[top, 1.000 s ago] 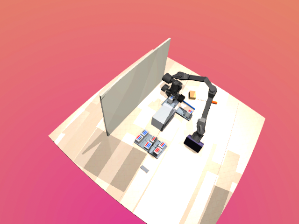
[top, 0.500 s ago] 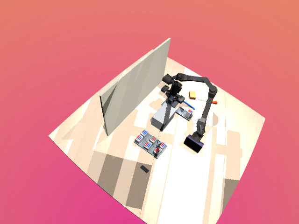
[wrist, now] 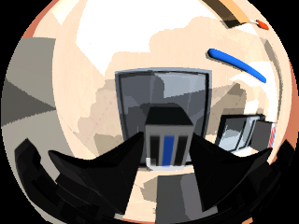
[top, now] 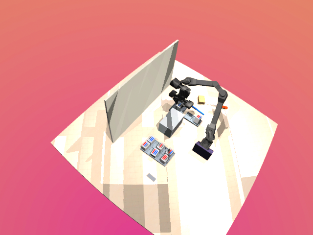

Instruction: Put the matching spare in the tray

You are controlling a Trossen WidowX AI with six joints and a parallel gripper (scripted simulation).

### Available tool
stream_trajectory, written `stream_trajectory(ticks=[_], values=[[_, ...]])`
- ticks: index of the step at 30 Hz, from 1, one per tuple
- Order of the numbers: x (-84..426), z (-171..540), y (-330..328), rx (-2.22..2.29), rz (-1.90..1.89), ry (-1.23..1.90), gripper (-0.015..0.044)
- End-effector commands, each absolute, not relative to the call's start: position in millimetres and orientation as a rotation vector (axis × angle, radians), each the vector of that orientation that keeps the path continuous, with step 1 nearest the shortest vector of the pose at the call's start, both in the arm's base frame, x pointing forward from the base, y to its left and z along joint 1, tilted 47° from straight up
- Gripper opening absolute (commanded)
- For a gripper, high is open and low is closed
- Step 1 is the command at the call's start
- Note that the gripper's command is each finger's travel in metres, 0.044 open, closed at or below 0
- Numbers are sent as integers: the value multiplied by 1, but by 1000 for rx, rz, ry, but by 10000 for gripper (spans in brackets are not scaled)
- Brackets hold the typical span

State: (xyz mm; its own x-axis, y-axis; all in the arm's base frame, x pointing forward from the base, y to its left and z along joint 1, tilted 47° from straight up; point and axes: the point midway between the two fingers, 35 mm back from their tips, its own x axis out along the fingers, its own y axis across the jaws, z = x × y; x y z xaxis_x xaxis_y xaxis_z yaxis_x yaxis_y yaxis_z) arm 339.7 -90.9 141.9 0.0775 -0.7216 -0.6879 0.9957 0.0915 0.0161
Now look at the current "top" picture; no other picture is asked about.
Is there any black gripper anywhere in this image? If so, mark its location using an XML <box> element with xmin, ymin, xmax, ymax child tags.
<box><xmin>169</xmin><ymin>90</ymin><xmax>194</xmax><ymax>109</ymax></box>

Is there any grey flat panel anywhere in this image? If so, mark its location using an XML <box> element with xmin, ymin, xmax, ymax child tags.
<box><xmin>104</xmin><ymin>40</ymin><xmax>179</xmax><ymax>143</ymax></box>

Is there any brown cardboard box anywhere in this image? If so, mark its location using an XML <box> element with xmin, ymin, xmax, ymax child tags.
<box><xmin>198</xmin><ymin>95</ymin><xmax>205</xmax><ymax>105</ymax></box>

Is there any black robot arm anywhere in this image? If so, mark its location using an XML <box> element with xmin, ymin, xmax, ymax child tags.
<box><xmin>170</xmin><ymin>77</ymin><xmax>228</xmax><ymax>150</ymax></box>

